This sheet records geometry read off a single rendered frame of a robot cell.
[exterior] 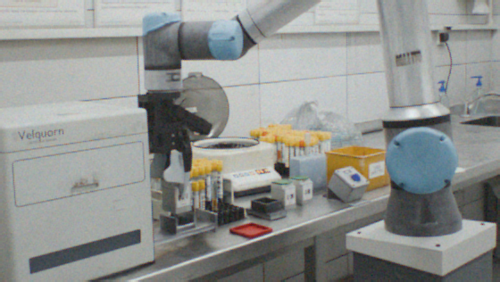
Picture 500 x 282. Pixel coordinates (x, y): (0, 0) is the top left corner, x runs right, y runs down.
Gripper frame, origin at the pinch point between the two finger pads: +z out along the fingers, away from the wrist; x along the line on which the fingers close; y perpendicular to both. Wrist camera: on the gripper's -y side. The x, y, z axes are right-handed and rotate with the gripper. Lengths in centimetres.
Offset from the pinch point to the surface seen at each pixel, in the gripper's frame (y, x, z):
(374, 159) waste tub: -66, 3, 4
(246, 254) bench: -11.2, 8.6, 15.0
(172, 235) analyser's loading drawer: 3.6, 3.1, 8.4
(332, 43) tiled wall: -126, -59, -27
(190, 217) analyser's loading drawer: -2.0, 1.8, 6.3
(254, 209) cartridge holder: -26.2, -4.0, 10.8
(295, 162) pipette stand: -46.9, -9.2, 3.4
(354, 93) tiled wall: -141, -59, -5
